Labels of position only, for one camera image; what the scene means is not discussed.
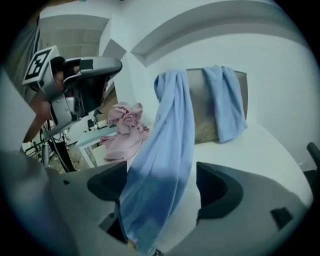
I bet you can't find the lavender and white garment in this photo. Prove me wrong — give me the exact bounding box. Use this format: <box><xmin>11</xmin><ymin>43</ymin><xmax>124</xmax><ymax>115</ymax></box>
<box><xmin>117</xmin><ymin>64</ymin><xmax>249</xmax><ymax>256</ymax></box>

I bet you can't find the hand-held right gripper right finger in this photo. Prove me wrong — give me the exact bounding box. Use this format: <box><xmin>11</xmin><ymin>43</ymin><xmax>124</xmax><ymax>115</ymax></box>
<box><xmin>162</xmin><ymin>161</ymin><xmax>314</xmax><ymax>256</ymax></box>

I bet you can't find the person's left hand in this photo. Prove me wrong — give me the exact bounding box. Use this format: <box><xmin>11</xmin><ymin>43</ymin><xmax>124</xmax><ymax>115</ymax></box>
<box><xmin>55</xmin><ymin>73</ymin><xmax>68</xmax><ymax>92</ymax></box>

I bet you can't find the person's left forearm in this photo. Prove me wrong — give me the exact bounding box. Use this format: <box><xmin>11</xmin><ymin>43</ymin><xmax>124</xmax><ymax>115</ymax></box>
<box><xmin>22</xmin><ymin>93</ymin><xmax>52</xmax><ymax>144</ymax></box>

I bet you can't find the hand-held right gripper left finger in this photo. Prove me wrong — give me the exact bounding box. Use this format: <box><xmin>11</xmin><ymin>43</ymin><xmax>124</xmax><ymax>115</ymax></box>
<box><xmin>49</xmin><ymin>161</ymin><xmax>131</xmax><ymax>256</ymax></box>

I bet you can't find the pink garment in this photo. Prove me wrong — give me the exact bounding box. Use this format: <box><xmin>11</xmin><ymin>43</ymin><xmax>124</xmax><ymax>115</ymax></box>
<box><xmin>99</xmin><ymin>101</ymin><xmax>151</xmax><ymax>162</ymax></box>

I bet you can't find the white table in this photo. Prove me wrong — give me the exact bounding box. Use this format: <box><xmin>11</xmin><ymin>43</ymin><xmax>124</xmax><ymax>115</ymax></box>
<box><xmin>96</xmin><ymin>119</ymin><xmax>315</xmax><ymax>208</ymax></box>

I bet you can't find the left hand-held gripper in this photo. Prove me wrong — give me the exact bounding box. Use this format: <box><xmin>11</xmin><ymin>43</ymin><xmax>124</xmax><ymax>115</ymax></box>
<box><xmin>22</xmin><ymin>44</ymin><xmax>123</xmax><ymax>132</ymax></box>

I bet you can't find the person's grey shirt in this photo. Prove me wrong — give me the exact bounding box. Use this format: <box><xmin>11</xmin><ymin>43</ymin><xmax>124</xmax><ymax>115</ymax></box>
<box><xmin>3</xmin><ymin>14</ymin><xmax>42</xmax><ymax>101</ymax></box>

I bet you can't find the light blue table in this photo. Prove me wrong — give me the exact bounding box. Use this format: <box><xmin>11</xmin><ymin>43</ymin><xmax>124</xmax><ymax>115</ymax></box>
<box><xmin>74</xmin><ymin>123</ymin><xmax>118</xmax><ymax>168</ymax></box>

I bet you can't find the grey plastic basket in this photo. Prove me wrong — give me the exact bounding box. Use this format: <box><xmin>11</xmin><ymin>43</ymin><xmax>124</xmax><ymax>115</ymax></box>
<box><xmin>186</xmin><ymin>67</ymin><xmax>248</xmax><ymax>145</ymax></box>

